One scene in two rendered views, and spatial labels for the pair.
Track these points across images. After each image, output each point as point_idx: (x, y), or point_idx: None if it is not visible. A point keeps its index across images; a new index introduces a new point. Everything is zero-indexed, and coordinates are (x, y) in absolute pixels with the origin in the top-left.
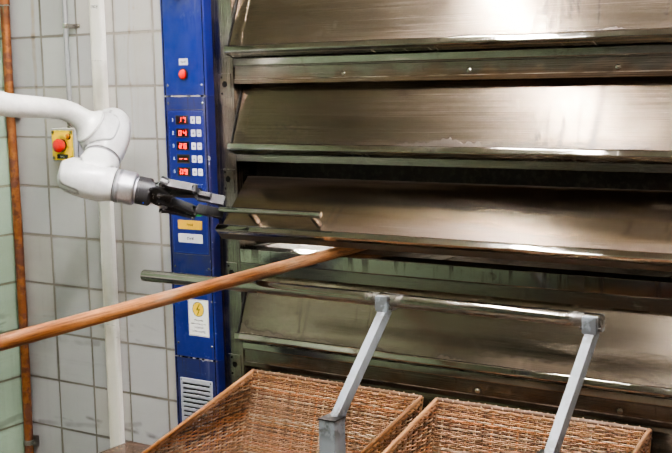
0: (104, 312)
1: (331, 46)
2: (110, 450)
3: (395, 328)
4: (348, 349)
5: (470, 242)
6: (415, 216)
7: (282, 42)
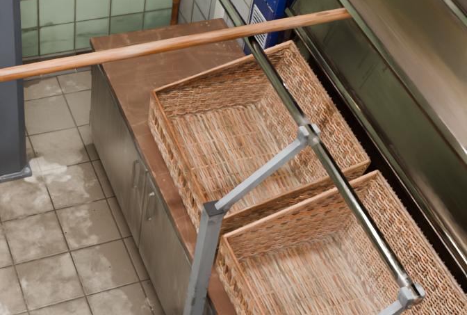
0: (55, 66)
1: None
2: (199, 23)
3: (378, 97)
4: (340, 87)
5: (425, 104)
6: (414, 36)
7: None
